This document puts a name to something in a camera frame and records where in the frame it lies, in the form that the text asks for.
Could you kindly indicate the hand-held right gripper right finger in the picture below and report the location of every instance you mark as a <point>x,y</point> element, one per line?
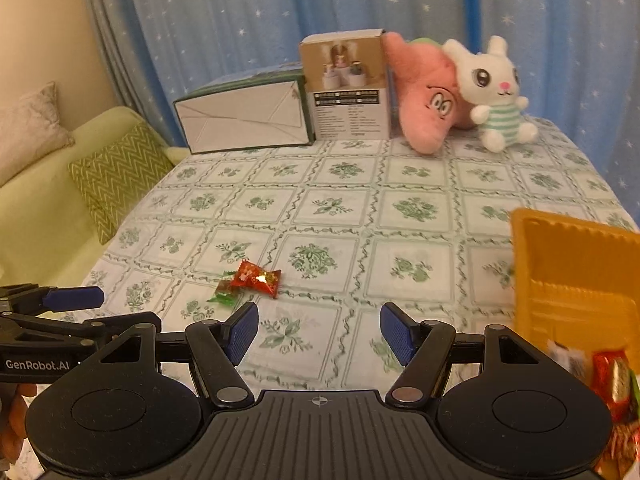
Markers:
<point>395,332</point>

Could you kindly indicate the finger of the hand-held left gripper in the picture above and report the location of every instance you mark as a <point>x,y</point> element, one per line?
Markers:
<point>75,329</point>
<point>75,298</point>

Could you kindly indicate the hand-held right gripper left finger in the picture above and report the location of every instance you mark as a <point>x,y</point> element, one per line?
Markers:
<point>242,332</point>

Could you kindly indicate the red candy with shiny print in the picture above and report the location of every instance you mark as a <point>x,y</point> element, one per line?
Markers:
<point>255,279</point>

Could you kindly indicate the gold plastic tray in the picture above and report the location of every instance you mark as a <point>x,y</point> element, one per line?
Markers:
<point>575,270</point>

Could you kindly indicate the person's left hand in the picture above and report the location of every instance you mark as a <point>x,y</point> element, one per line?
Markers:
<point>12,425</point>

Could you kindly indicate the green wrapped candy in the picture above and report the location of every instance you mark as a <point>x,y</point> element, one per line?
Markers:
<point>222,294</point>

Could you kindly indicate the light green sofa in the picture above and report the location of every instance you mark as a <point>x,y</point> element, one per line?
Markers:
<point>45,220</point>

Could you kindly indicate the green zigzag cushion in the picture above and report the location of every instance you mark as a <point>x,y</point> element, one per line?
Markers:
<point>115,175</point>

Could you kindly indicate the green floral tablecloth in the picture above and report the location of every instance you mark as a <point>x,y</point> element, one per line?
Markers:
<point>325,210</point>

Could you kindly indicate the beige cushion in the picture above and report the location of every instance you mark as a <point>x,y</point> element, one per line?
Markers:
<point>30,130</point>

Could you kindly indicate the flat white cardboard box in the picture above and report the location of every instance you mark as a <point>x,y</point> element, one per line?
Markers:
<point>240,115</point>

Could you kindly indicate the red and gold snack packet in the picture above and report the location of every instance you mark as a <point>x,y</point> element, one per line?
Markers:
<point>612,377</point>

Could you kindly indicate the upright printed product box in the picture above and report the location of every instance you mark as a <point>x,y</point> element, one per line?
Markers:
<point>350,110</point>

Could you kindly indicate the pink star plush toy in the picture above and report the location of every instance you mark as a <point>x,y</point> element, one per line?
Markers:
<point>425,105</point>

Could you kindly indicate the white rabbit plush toy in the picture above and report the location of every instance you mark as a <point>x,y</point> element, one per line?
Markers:
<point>487,75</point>

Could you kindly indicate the blue star curtain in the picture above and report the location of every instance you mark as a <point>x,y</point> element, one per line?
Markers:
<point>225,20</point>

